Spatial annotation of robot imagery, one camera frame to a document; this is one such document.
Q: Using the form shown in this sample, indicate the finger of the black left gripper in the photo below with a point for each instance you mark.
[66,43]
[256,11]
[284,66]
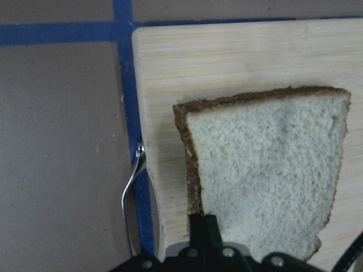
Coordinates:
[204,235]

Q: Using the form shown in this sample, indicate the wooden cutting board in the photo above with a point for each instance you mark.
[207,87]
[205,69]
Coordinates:
[176,64]

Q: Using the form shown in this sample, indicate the white bread slice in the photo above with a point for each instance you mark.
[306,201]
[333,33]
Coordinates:
[266,164]

